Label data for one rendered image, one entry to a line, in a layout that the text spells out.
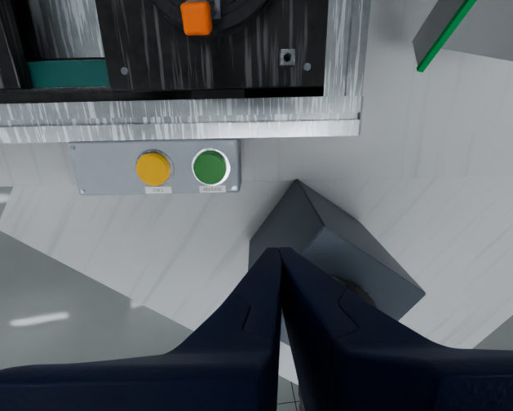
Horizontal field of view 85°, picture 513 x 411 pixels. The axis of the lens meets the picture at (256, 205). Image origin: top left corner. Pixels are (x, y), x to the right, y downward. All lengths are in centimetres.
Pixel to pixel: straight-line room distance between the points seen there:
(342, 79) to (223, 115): 14
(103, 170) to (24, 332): 191
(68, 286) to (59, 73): 157
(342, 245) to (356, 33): 23
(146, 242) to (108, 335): 151
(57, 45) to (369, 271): 45
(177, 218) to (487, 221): 54
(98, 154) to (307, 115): 26
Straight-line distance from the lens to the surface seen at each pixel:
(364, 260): 31
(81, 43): 45
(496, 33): 38
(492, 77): 57
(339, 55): 36
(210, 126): 35
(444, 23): 32
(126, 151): 38
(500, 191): 62
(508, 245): 68
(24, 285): 204
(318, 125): 35
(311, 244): 28
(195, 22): 25
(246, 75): 34
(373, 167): 49
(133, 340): 198
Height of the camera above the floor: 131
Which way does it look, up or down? 71 degrees down
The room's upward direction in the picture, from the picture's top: 180 degrees clockwise
